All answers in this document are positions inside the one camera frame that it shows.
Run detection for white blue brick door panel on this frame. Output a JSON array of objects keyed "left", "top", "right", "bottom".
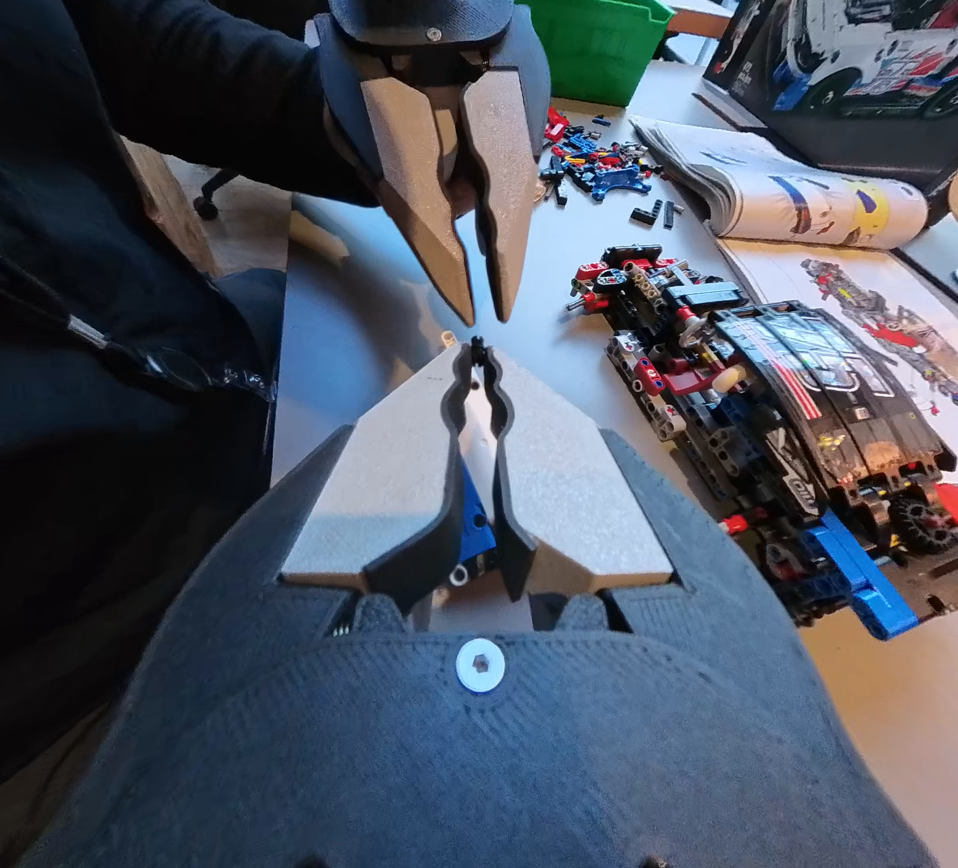
[{"left": 440, "top": 329, "right": 501, "bottom": 588}]

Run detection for person's black jacket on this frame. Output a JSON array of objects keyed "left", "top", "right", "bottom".
[{"left": 0, "top": 120, "right": 289, "bottom": 787}]

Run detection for black office chair base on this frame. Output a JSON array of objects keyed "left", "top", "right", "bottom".
[{"left": 191, "top": 165, "right": 248, "bottom": 221}]

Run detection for toy brick race car model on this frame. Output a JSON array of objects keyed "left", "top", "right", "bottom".
[{"left": 565, "top": 243, "right": 958, "bottom": 641}]

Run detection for black toy car box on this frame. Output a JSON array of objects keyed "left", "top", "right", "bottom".
[{"left": 702, "top": 0, "right": 958, "bottom": 199}]

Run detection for green plastic bin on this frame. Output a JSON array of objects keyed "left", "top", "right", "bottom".
[{"left": 490, "top": 0, "right": 675, "bottom": 107}]

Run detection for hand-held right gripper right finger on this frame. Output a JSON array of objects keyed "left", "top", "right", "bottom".
[{"left": 482, "top": 346, "right": 676, "bottom": 603}]

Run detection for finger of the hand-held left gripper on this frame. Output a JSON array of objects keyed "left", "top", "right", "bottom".
[
  {"left": 460, "top": 71, "right": 541, "bottom": 323},
  {"left": 361, "top": 78, "right": 476, "bottom": 326}
]

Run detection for grey desk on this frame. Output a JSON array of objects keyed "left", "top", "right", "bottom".
[{"left": 269, "top": 56, "right": 958, "bottom": 868}]

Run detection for pile of loose brick pieces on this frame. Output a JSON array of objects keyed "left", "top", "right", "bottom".
[{"left": 537, "top": 106, "right": 667, "bottom": 207}]

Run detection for open white instruction booklet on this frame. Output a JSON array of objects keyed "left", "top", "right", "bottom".
[{"left": 631, "top": 114, "right": 958, "bottom": 428}]

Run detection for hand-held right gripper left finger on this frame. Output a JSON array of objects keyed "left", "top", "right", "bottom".
[{"left": 279, "top": 343, "right": 480, "bottom": 616}]

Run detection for person's left forearm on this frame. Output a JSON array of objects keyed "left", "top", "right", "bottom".
[{"left": 0, "top": 0, "right": 379, "bottom": 207}]

